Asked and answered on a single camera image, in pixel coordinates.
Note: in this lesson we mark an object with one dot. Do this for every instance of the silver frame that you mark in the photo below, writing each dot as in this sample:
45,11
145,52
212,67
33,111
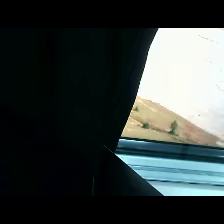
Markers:
186,176

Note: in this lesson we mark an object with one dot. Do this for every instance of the black and striped garment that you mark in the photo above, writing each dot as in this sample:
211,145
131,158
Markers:
66,106

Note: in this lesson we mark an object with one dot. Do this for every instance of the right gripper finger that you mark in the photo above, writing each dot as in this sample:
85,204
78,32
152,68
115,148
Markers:
123,180

